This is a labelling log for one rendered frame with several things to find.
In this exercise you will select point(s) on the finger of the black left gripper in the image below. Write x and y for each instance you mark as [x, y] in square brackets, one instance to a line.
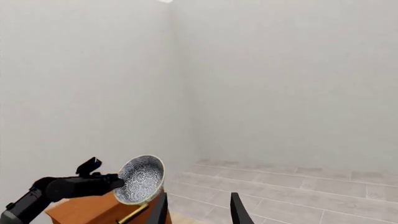
[115, 183]

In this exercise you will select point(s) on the wooden cabinet drawer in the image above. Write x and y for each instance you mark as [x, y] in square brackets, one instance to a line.
[138, 219]

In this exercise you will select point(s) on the black white patterned bowl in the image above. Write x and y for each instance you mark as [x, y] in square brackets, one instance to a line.
[141, 178]

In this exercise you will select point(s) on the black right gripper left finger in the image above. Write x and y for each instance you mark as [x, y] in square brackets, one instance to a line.
[161, 212]

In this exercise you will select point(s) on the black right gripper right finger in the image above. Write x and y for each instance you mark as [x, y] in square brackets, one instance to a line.
[240, 213]

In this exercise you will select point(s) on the wooden cabinet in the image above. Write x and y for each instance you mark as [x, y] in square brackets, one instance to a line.
[87, 211]

